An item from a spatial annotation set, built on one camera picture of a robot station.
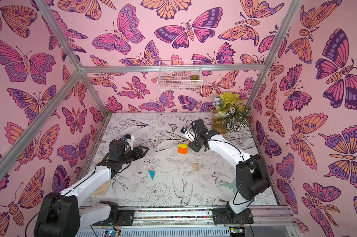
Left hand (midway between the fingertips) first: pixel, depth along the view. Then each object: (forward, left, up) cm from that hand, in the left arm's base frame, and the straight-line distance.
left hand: (146, 148), depth 86 cm
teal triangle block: (-11, -3, -12) cm, 16 cm away
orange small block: (+5, -21, -10) cm, 24 cm away
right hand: (+6, -29, 0) cm, 30 cm away
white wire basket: (+41, -19, +22) cm, 50 cm away
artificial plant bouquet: (+17, -49, +13) cm, 53 cm away
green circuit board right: (-39, -48, -14) cm, 63 cm away
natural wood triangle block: (-6, -29, -10) cm, 31 cm away
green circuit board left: (-39, +13, -13) cm, 44 cm away
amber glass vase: (+20, -46, -3) cm, 50 cm away
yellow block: (+8, -21, -9) cm, 25 cm away
